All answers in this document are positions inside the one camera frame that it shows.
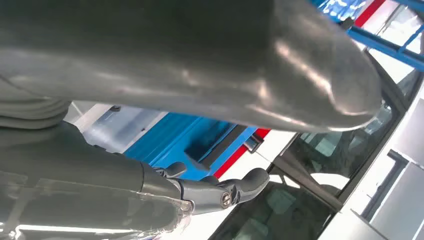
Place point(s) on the blue metal shelf rack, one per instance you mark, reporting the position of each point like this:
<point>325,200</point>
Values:
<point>172,139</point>

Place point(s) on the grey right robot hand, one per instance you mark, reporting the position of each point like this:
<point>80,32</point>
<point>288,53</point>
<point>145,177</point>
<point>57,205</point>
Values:
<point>165,49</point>

